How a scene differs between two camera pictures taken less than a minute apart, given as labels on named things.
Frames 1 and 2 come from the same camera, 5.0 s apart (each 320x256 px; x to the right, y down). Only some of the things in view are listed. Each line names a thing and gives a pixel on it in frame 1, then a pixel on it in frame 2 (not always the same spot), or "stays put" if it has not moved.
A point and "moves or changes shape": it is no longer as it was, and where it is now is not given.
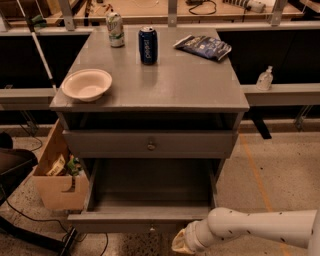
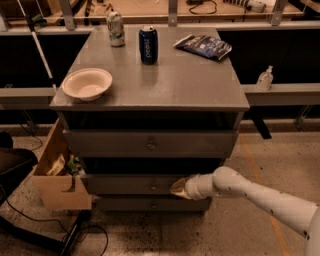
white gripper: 191,237 → 192,188
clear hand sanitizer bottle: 264,80 stays put
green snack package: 74,164 stays put
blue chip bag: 204,45 stays put
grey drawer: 145,195 moves or changes shape
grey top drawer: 150,143 stays put
